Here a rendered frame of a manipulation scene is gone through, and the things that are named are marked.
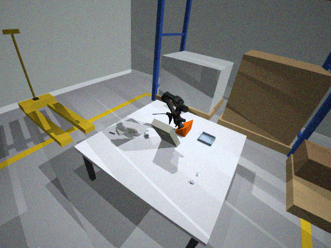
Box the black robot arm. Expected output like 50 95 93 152
161 91 189 129

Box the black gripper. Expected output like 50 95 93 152
166 109 186 127

